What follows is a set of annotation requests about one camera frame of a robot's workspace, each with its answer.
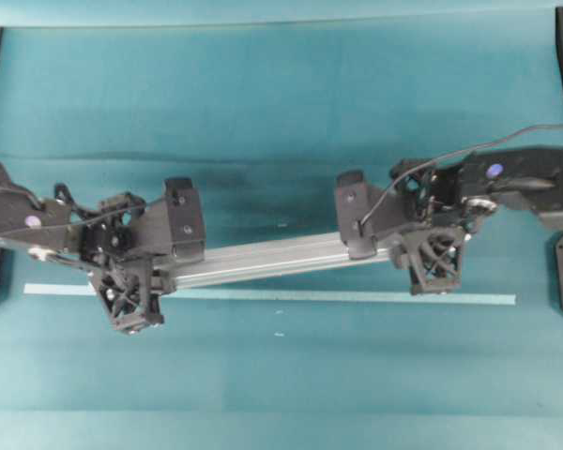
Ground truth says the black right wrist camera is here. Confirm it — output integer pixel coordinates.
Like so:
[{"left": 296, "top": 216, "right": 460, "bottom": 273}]
[{"left": 334, "top": 170, "right": 388, "bottom": 261}]

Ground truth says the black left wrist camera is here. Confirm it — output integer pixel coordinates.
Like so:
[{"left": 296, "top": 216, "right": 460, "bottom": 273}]
[{"left": 164, "top": 177, "right": 205, "bottom": 263}]

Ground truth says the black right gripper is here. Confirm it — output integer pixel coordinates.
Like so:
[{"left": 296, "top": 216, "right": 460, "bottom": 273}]
[{"left": 390, "top": 159, "right": 466, "bottom": 295}]

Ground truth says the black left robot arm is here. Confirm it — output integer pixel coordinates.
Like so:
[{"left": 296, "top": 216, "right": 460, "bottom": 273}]
[{"left": 0, "top": 163, "right": 164, "bottom": 335}]

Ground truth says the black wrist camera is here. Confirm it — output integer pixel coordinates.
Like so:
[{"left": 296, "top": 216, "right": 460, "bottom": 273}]
[
  {"left": 164, "top": 177, "right": 205, "bottom": 263},
  {"left": 334, "top": 170, "right": 388, "bottom": 261}
]

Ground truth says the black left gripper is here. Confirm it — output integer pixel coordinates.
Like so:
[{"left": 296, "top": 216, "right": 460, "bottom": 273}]
[{"left": 77, "top": 192, "right": 174, "bottom": 335}]

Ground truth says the silver aluminium extrusion rail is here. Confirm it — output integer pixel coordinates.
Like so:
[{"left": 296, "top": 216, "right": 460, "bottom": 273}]
[{"left": 152, "top": 232, "right": 389, "bottom": 294}]

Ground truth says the light blue tape strip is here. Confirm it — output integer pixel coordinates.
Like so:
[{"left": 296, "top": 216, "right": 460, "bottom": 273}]
[{"left": 23, "top": 282, "right": 518, "bottom": 308}]

